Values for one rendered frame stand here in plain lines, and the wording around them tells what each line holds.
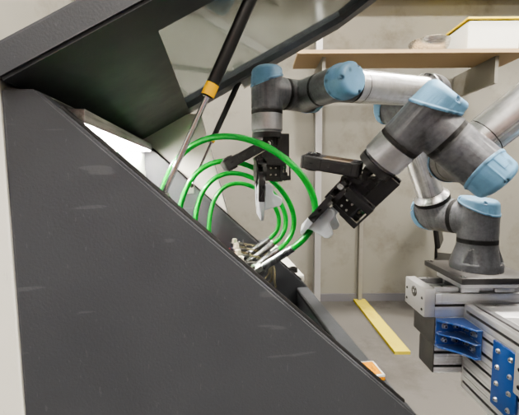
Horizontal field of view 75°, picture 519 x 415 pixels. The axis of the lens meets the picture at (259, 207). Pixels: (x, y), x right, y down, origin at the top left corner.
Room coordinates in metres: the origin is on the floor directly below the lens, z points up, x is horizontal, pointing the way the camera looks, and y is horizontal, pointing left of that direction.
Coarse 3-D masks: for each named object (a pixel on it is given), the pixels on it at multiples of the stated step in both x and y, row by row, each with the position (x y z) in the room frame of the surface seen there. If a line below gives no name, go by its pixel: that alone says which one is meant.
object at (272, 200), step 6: (258, 186) 0.79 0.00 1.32; (270, 186) 0.80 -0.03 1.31; (258, 192) 0.79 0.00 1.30; (270, 192) 0.80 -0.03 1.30; (258, 198) 0.79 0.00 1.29; (270, 198) 0.80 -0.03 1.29; (276, 198) 0.81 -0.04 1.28; (258, 204) 0.80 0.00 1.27; (264, 204) 0.80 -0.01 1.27; (270, 204) 0.80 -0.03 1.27; (276, 204) 0.81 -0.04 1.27; (258, 210) 0.80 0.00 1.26
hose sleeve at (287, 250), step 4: (284, 248) 0.71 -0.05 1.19; (288, 248) 0.70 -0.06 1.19; (280, 252) 0.71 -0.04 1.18; (284, 252) 0.70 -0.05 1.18; (288, 252) 0.70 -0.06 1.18; (292, 252) 0.70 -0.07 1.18; (272, 256) 0.71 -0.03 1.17; (276, 256) 0.71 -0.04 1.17; (280, 256) 0.70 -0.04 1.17; (284, 256) 0.70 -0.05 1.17; (268, 260) 0.71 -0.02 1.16; (272, 260) 0.71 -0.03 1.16; (276, 260) 0.70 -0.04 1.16; (280, 260) 0.71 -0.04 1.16; (264, 264) 0.71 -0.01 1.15; (268, 264) 0.71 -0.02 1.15; (272, 264) 0.71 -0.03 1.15; (264, 268) 0.71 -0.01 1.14
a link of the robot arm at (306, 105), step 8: (296, 80) 0.84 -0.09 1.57; (304, 80) 0.81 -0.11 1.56; (296, 88) 0.82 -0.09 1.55; (304, 88) 0.80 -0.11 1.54; (296, 96) 0.82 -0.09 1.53; (304, 96) 0.81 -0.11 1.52; (288, 104) 0.83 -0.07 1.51; (296, 104) 0.83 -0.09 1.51; (304, 104) 0.82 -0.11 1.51; (312, 104) 0.81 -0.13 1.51; (304, 112) 0.89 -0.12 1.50; (312, 112) 0.89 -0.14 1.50
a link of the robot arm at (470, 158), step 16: (464, 128) 0.52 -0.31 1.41; (448, 144) 0.52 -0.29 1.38; (464, 144) 0.51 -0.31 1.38; (480, 144) 0.51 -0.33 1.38; (496, 144) 0.52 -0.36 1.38; (432, 160) 0.56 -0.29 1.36; (448, 160) 0.53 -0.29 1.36; (464, 160) 0.51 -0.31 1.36; (480, 160) 0.50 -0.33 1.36; (496, 160) 0.50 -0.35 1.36; (512, 160) 0.51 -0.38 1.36; (448, 176) 0.57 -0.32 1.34; (464, 176) 0.52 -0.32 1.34; (480, 176) 0.51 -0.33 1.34; (496, 176) 0.50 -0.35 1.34; (512, 176) 0.50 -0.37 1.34; (480, 192) 0.52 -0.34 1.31
